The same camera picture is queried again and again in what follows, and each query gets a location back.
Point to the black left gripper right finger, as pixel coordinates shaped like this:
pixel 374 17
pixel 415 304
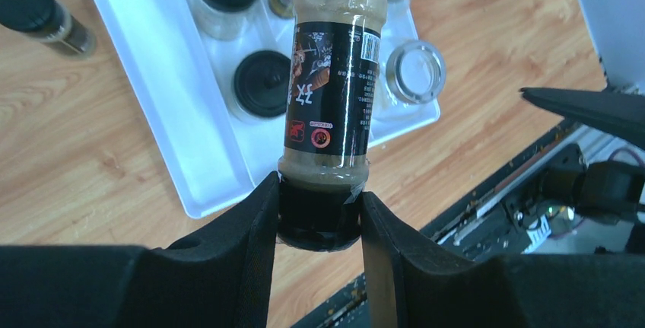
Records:
pixel 413 282

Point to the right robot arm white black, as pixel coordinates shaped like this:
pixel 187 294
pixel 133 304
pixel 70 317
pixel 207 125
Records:
pixel 606 198

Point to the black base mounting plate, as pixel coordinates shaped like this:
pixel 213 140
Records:
pixel 504 215

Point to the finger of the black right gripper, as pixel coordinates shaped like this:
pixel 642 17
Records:
pixel 618 114

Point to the small dark spice jar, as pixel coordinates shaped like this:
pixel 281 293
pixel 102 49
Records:
pixel 324 168
pixel 50 23

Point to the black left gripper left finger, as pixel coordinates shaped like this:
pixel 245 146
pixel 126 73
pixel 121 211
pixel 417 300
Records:
pixel 218 276

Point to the white divided organizer tray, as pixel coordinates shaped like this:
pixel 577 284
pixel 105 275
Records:
pixel 182 79

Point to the glass jar front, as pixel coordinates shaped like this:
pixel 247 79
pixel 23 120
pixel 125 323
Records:
pixel 415 73

